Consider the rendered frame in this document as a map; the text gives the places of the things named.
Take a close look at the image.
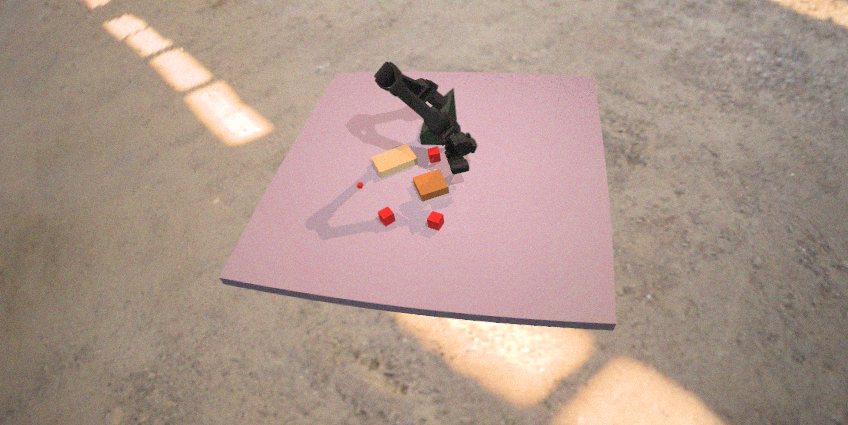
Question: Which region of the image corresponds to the orange square block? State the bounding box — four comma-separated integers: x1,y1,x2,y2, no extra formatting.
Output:
413,169,449,202

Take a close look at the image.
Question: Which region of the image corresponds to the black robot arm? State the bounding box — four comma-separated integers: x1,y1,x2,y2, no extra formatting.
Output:
374,62,478,156

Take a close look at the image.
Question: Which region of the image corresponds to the pale yellow rectangular board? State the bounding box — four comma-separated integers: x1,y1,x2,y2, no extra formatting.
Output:
371,144,418,178

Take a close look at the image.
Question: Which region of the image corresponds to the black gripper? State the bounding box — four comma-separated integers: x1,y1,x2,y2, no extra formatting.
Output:
445,142,470,174

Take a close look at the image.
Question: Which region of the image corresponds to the red cube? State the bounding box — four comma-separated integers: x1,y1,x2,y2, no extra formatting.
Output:
428,147,441,163
427,211,444,231
378,207,395,227

